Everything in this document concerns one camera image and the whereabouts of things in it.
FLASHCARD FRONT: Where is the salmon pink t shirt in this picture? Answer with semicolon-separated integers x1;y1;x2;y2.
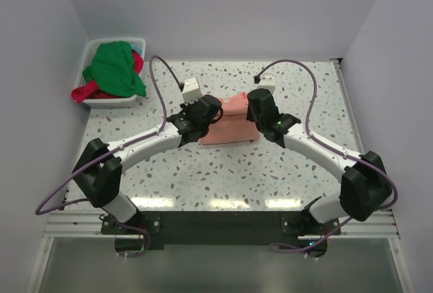
200;92;260;145

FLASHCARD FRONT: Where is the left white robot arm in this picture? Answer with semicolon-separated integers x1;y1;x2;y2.
72;95;223;233

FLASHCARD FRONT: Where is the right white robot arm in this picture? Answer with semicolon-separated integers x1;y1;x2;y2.
247;89;393;234

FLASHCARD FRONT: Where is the white laundry basket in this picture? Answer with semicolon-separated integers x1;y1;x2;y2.
71;37;147;109

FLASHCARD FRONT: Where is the green t shirt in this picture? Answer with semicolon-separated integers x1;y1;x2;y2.
82;41;147;97

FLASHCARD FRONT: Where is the red t shirt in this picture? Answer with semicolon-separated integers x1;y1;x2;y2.
71;49;144;104

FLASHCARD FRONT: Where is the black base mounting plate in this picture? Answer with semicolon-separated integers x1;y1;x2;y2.
100;211;341;256

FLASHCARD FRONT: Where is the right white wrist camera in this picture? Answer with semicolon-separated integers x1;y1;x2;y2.
254;72;276;93

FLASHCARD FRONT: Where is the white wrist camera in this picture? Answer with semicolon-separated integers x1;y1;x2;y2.
182;77;202;104
254;72;276;93

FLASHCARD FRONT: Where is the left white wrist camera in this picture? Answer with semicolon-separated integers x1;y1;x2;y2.
182;77;202;104

